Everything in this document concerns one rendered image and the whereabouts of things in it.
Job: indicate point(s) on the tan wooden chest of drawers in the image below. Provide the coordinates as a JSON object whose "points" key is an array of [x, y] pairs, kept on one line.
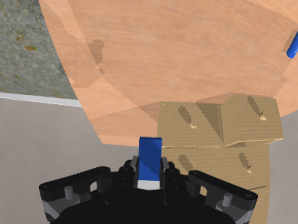
{"points": [[159, 134]]}

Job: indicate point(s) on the blue aa battery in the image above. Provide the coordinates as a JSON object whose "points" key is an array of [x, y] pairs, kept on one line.
{"points": [[293, 49]]}

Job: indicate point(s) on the brown drawer front with small knob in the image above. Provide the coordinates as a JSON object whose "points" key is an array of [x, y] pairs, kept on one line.
{"points": [[191, 126], [259, 213], [246, 168], [251, 119], [209, 162]]}

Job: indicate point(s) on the blue and white eraser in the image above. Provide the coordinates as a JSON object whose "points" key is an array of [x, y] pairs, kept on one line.
{"points": [[150, 149]]}

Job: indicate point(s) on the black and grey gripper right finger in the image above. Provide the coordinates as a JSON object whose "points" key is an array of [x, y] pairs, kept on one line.
{"points": [[237, 202]]}

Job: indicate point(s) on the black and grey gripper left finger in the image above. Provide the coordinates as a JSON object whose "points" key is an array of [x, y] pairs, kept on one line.
{"points": [[62, 193]]}

